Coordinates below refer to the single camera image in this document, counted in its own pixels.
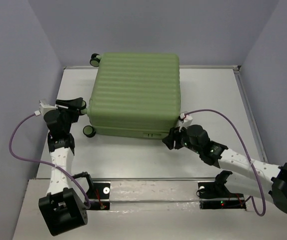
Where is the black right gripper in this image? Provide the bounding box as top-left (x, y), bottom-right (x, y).
top-left (161, 122), bottom-right (202, 154)

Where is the green suitcase blue lining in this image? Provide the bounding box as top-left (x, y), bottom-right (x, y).
top-left (86, 52), bottom-right (181, 140)

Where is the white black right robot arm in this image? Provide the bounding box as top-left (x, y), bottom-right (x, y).
top-left (162, 125), bottom-right (287, 214)

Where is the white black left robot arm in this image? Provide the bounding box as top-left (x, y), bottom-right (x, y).
top-left (38, 97), bottom-right (88, 236)

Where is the green suitcase wheel lid lower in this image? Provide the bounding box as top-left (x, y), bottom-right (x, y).
top-left (81, 100), bottom-right (87, 109)

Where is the green suitcase wheel lid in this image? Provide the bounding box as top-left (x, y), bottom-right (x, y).
top-left (81, 100), bottom-right (87, 109)
top-left (89, 53), bottom-right (102, 68)

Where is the green suitcase wheel front left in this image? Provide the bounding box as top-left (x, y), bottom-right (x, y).
top-left (82, 125), bottom-right (96, 138)

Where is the green suitcase wheel lid upper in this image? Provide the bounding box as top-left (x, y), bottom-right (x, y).
top-left (89, 53), bottom-right (102, 68)

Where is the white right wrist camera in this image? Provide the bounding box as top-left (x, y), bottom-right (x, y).
top-left (178, 112), bottom-right (193, 132)

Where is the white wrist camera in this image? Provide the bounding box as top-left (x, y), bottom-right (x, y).
top-left (34, 99), bottom-right (57, 117)
top-left (178, 112), bottom-right (193, 132)

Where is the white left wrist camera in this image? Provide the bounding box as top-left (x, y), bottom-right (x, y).
top-left (34, 99), bottom-right (57, 117)

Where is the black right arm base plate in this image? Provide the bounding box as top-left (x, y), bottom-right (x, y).
top-left (196, 181), bottom-right (247, 210)

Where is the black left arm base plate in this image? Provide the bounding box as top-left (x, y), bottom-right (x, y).
top-left (86, 181), bottom-right (111, 211)

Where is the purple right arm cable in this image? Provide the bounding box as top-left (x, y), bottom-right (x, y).
top-left (184, 108), bottom-right (267, 216)

